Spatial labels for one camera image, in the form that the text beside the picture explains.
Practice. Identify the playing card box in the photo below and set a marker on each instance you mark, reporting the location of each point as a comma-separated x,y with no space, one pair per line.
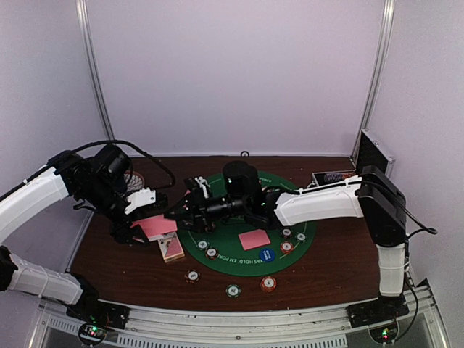
170,247

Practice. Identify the orange 5 chip stack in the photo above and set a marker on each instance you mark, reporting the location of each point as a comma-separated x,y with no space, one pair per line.
268,284

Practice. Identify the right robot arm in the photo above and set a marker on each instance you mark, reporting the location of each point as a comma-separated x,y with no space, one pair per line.
370,195

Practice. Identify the dealt card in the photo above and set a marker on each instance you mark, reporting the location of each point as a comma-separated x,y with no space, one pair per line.
254,239

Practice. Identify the blue small blind button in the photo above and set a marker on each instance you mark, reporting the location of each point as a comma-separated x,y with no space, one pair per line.
267,255

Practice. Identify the aluminium poker chip case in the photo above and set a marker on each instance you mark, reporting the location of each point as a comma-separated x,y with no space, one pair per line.
369,152

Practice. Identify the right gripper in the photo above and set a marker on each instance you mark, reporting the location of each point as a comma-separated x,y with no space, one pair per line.
198,212

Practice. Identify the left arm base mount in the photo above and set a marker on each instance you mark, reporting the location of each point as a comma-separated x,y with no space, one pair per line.
106,314

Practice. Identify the green 20 chip stack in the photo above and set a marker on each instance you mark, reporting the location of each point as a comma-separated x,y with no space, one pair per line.
233,290

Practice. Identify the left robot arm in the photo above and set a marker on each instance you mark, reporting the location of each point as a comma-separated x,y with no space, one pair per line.
98,183

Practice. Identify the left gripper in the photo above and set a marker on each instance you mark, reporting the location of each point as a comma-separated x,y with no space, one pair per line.
122,235

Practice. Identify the patterned round plate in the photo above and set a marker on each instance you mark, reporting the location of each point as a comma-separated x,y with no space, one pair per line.
134,181

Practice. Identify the right aluminium frame post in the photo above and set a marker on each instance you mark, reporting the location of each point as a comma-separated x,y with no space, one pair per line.
384,40

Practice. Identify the red-backed card deck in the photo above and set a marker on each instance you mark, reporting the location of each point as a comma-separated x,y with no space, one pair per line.
156,227

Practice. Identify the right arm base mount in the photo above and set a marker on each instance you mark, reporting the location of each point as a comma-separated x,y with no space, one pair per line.
376,311

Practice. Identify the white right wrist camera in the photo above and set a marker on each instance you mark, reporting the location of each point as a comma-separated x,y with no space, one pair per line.
204,186

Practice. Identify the front aluminium rail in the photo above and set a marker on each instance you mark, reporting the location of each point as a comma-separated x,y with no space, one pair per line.
328,326

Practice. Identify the round green poker mat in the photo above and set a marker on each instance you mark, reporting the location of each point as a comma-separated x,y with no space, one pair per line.
234,261

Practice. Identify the black 100 chip stack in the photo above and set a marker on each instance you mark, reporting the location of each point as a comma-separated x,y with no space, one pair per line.
192,276

